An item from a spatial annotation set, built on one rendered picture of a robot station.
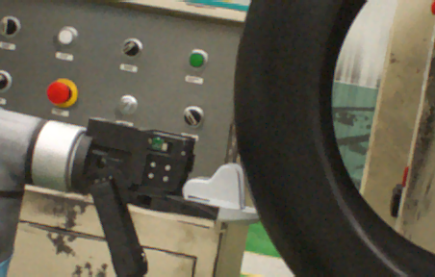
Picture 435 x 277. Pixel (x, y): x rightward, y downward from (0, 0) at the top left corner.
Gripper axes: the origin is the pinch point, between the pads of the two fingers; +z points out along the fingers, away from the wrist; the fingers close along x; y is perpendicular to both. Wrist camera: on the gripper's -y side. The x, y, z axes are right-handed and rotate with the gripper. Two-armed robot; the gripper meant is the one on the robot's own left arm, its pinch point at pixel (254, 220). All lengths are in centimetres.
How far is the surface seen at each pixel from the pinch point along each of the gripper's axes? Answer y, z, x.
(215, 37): 21, -20, 66
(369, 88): 35, -4, 911
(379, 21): 103, -8, 918
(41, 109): 2, -48, 65
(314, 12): 21.9, 2.7, -12.1
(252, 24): 20.0, -3.3, -8.7
